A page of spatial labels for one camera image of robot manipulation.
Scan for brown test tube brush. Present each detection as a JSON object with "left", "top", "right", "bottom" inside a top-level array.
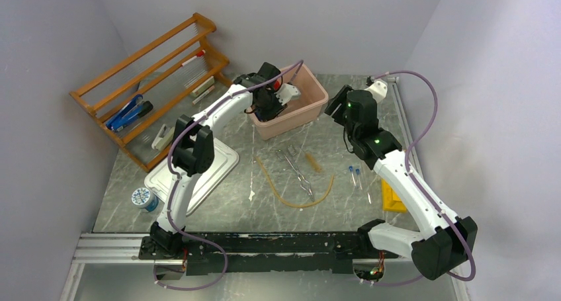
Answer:
[{"left": 305, "top": 152, "right": 323, "bottom": 173}]

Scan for white red-capped squeeze bottle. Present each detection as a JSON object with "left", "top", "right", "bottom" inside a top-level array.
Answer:
[{"left": 273, "top": 79, "right": 282, "bottom": 91}]

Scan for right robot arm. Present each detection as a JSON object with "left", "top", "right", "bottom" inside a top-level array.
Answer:
[{"left": 325, "top": 85, "right": 478, "bottom": 280}]

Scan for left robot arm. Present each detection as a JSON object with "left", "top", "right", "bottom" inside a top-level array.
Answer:
[{"left": 150, "top": 63, "right": 284, "bottom": 259}]

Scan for pink plastic bin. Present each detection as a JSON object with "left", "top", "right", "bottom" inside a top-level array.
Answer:
[{"left": 249, "top": 64, "right": 329, "bottom": 140}]

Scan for blue-capped test tube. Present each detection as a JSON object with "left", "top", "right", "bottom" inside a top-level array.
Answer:
[
  {"left": 355, "top": 168, "right": 363, "bottom": 190},
  {"left": 348, "top": 165, "right": 357, "bottom": 188}
]

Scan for metal crucible tongs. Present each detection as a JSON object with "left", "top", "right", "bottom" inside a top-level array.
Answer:
[{"left": 275, "top": 145, "right": 315, "bottom": 202}]

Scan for tan rubber tube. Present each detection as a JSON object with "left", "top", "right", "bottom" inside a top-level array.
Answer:
[{"left": 254, "top": 155, "right": 336, "bottom": 208}]

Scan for white pen on shelf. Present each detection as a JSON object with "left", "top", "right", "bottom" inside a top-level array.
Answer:
[{"left": 192, "top": 85, "right": 215, "bottom": 105}]

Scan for white green eraser box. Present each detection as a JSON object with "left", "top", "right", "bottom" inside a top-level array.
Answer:
[{"left": 189, "top": 76, "right": 215, "bottom": 99}]

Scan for white tray lid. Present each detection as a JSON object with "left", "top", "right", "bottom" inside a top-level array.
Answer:
[{"left": 144, "top": 138, "right": 239, "bottom": 216}]

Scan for yellow test tube rack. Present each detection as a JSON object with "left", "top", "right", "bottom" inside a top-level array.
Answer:
[{"left": 381, "top": 179, "right": 408, "bottom": 213}]

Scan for small white stapler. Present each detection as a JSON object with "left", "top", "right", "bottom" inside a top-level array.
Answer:
[{"left": 151, "top": 124, "right": 175, "bottom": 151}]

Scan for wooden shelf rack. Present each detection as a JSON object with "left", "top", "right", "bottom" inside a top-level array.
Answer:
[{"left": 70, "top": 13, "right": 231, "bottom": 167}]

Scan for blue stapler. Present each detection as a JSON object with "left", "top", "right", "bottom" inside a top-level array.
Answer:
[{"left": 105, "top": 94, "right": 153, "bottom": 132}]

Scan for blue white tape roll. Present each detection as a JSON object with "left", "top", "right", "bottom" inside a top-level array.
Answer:
[{"left": 131, "top": 187, "right": 159, "bottom": 212}]

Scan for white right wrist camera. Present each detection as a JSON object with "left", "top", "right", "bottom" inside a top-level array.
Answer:
[{"left": 365, "top": 76, "right": 398, "bottom": 103}]

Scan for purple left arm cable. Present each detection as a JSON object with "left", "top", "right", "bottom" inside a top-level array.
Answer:
[{"left": 153, "top": 60, "right": 305, "bottom": 292}]

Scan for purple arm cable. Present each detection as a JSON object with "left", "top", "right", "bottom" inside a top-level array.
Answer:
[
  {"left": 359, "top": 70, "right": 477, "bottom": 288},
  {"left": 153, "top": 60, "right": 305, "bottom": 292}
]

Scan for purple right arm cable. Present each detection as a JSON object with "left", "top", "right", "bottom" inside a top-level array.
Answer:
[{"left": 359, "top": 70, "right": 477, "bottom": 288}]

